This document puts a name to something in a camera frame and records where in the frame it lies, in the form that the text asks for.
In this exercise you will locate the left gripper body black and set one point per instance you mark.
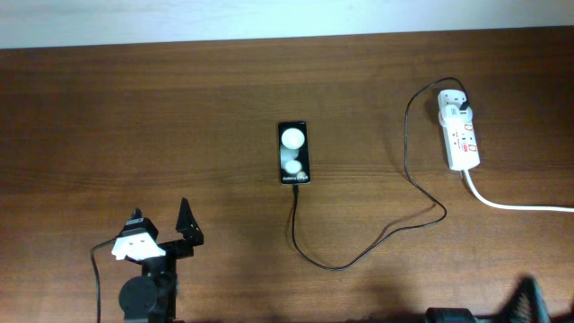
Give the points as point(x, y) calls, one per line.
point(175, 249)

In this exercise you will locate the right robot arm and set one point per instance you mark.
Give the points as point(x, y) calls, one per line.
point(459, 315)

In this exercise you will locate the black smartphone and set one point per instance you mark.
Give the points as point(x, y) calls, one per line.
point(294, 161)

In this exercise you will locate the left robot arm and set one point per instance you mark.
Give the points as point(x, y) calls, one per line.
point(151, 296)

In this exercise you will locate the white charger adapter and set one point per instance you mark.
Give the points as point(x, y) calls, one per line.
point(454, 113)

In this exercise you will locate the white power strip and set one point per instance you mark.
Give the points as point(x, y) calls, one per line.
point(460, 140)

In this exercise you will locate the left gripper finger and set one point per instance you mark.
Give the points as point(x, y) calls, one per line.
point(186, 224)
point(136, 214)

